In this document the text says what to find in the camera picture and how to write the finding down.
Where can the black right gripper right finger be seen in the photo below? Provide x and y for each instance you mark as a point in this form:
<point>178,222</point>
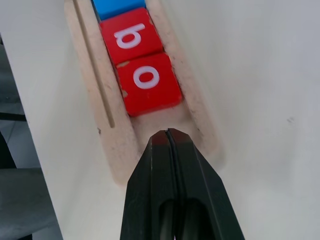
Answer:
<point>200,190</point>

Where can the red letter o tile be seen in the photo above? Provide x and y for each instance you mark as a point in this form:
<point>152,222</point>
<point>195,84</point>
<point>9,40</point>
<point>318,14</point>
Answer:
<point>150,85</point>

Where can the wooden tile rack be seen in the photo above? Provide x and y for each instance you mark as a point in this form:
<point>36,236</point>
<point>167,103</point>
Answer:
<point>120,150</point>

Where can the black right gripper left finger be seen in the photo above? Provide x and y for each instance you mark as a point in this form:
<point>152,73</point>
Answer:
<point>152,190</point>

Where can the blue letter tile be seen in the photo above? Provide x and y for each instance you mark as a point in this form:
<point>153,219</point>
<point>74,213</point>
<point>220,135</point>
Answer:
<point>117,8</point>

